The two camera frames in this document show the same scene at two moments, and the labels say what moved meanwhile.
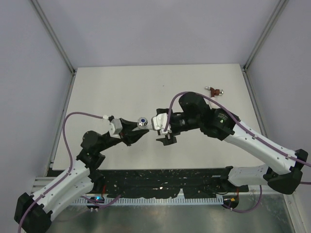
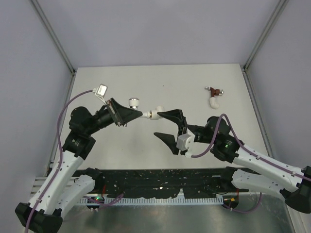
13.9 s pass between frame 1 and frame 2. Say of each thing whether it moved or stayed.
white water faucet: moved
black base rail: stayed
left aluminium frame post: stayed
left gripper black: moved
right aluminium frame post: stayed
